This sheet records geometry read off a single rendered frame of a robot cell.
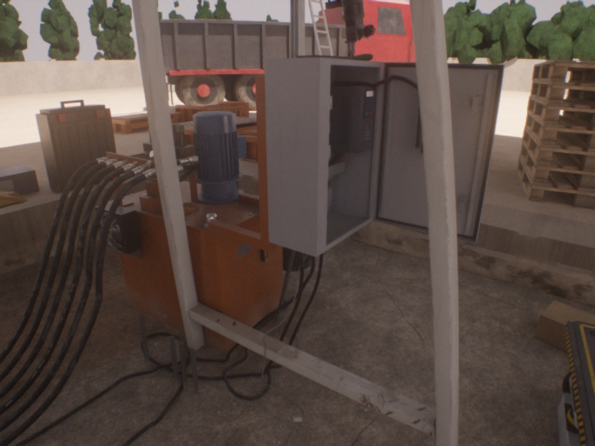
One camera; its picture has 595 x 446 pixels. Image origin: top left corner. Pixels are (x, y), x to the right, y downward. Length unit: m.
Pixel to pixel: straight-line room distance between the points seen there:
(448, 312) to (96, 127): 3.00
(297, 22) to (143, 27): 6.72
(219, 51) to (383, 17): 4.37
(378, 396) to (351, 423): 0.27
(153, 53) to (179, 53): 7.99
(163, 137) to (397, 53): 10.19
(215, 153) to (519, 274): 1.93
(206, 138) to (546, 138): 2.36
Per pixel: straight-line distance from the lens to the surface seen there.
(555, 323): 2.18
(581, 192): 3.32
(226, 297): 1.73
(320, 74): 1.12
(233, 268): 1.71
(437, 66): 0.86
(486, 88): 1.38
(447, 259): 0.96
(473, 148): 1.42
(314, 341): 1.93
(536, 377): 2.01
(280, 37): 9.93
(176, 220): 1.58
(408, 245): 2.78
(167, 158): 1.50
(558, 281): 2.65
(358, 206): 1.58
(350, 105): 1.37
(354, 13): 1.39
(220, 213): 1.78
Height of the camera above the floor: 1.20
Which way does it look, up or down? 21 degrees down
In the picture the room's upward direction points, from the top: straight up
